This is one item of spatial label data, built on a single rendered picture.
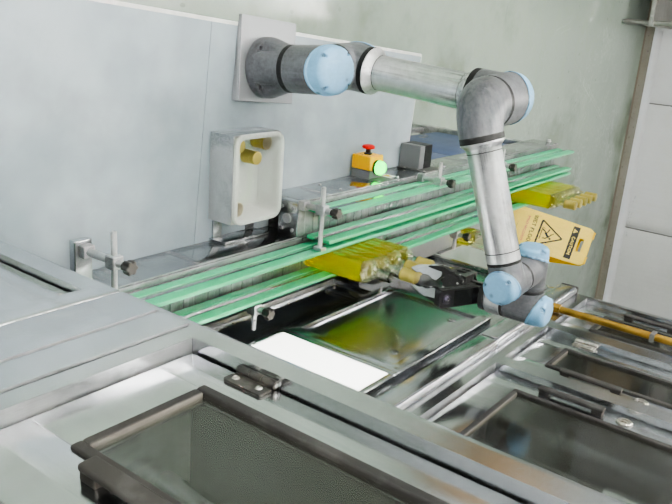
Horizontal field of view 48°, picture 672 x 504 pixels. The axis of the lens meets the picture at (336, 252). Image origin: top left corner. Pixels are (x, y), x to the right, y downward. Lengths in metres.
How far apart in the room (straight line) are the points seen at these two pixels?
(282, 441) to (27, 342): 0.35
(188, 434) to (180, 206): 1.09
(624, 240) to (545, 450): 6.40
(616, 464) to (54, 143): 1.28
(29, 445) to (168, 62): 1.12
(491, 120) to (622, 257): 6.42
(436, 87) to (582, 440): 0.84
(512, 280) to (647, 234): 6.25
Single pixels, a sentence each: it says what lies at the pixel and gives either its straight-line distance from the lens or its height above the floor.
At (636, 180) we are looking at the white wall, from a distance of 7.81.
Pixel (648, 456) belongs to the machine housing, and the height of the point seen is 1.83.
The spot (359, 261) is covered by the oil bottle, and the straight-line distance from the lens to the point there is 1.93.
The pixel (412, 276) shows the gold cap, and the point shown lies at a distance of 1.93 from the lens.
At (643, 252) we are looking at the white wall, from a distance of 7.90.
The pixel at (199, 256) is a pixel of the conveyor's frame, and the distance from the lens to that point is 1.80.
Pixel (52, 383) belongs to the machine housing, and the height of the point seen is 1.42.
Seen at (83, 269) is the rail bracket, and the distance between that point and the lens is 1.57.
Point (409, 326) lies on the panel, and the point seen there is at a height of 1.19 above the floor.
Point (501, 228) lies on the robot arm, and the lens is 1.63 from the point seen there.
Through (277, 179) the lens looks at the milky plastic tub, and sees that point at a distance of 1.95.
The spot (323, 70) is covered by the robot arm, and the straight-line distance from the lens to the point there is 1.79.
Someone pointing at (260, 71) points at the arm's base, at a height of 0.81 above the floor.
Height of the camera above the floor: 2.08
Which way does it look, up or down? 34 degrees down
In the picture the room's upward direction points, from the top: 107 degrees clockwise
